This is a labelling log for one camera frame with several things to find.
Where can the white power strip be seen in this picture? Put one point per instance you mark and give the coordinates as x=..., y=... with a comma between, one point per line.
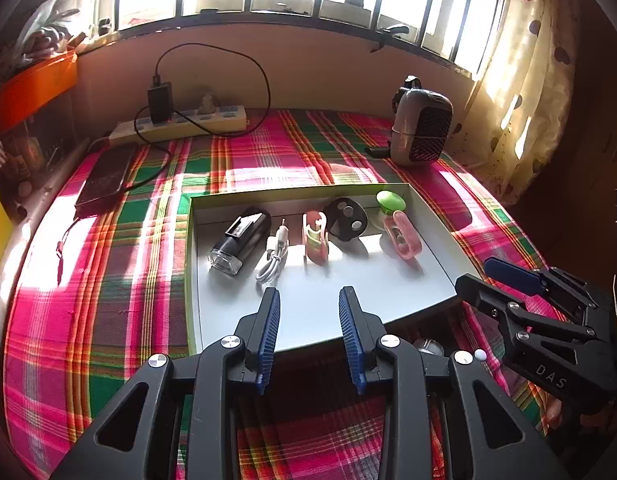
x=226, y=119

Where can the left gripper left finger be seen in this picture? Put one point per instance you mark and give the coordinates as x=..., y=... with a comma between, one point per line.
x=136, y=435

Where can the black smartphone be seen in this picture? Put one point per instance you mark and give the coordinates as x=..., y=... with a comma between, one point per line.
x=104, y=185

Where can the small white black heater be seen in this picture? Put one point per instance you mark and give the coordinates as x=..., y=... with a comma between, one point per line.
x=420, y=128

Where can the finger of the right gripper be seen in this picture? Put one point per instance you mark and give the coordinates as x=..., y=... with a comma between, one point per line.
x=585, y=336
x=533, y=279

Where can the black oval remote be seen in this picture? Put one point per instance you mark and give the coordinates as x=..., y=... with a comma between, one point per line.
x=346, y=219

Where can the plaid bedspread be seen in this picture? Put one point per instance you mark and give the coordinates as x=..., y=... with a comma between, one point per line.
x=70, y=347

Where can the black bike light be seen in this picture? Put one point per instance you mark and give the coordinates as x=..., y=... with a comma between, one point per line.
x=239, y=240

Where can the green top white stand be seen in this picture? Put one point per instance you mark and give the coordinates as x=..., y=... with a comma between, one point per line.
x=386, y=204

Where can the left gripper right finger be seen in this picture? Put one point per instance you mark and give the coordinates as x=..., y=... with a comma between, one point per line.
x=485, y=435

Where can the black charger adapter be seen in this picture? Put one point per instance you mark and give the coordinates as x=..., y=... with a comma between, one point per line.
x=160, y=99

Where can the yellow spotted curtain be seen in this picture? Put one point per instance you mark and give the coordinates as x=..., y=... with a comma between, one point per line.
x=516, y=115

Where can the small clear silver jar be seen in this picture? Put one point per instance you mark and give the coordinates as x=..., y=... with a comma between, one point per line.
x=429, y=346

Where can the green white cardboard box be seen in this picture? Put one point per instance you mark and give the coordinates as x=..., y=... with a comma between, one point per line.
x=309, y=292

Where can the orange box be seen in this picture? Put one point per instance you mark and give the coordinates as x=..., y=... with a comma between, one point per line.
x=35, y=87

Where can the white grey knob stand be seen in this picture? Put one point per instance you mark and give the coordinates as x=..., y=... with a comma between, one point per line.
x=480, y=355

